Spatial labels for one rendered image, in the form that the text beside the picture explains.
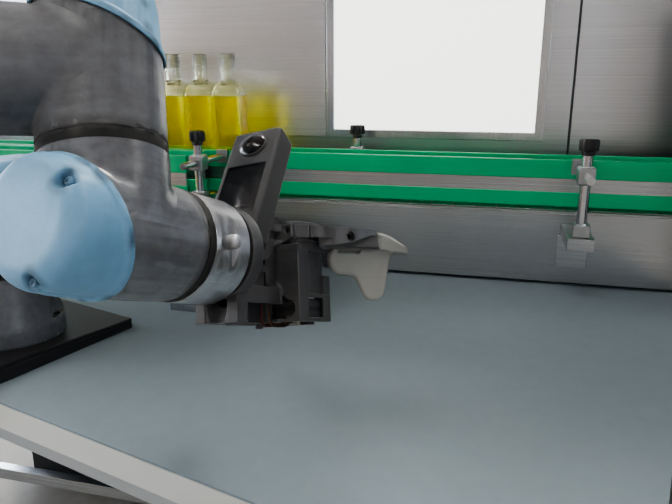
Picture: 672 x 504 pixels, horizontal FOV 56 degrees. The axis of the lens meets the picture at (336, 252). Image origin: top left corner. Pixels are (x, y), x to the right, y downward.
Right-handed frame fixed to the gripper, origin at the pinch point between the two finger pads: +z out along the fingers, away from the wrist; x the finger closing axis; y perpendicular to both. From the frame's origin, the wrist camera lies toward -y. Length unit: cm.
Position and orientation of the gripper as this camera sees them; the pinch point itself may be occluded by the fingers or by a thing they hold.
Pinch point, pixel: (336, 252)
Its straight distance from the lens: 63.6
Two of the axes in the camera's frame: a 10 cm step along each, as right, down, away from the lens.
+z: 4.5, 1.0, 8.9
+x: 8.9, -1.0, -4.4
